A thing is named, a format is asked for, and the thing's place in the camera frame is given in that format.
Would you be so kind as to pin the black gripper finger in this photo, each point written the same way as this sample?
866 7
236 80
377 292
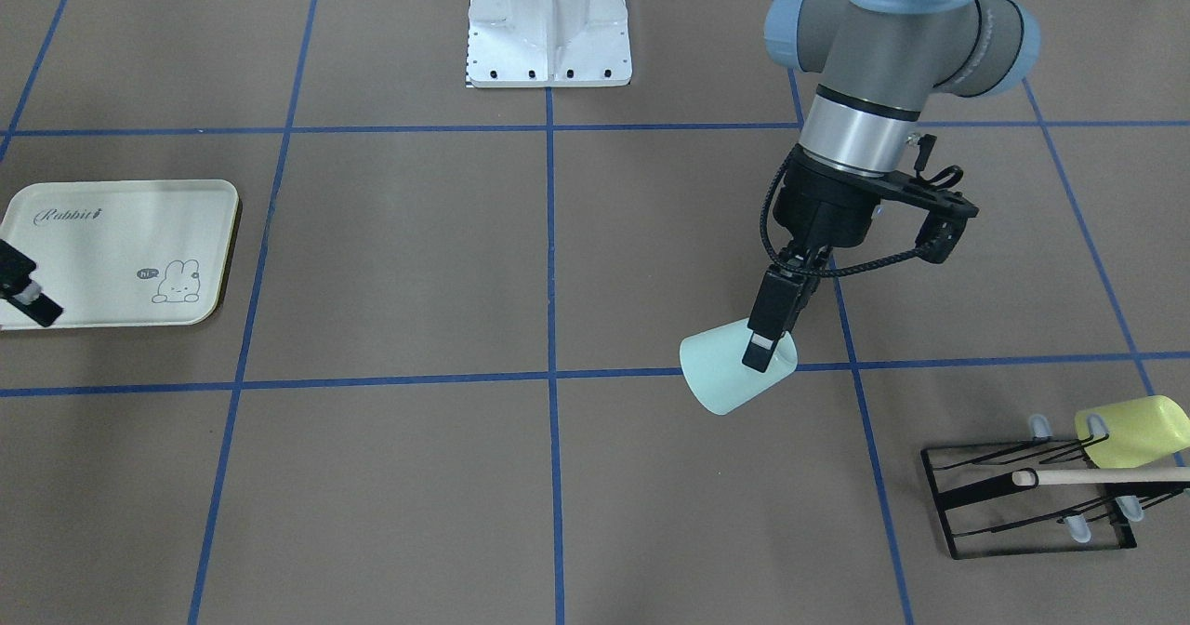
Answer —
19 289
776 310

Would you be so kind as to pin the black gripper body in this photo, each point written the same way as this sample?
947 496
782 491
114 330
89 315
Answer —
830 208

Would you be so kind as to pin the light green plastic cup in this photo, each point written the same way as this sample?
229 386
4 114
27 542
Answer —
712 365

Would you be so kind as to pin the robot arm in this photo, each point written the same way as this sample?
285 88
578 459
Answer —
879 61

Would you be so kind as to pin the white rabbit print tray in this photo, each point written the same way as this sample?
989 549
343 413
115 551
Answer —
127 253

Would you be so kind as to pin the yellow plastic cup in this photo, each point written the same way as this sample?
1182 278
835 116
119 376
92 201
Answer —
1133 433

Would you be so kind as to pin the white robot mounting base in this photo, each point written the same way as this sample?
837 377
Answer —
548 43

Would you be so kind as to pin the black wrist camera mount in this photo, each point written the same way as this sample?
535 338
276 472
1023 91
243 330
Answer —
947 209

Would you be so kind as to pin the black wire cup rack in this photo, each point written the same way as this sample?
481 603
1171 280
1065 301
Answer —
1043 494

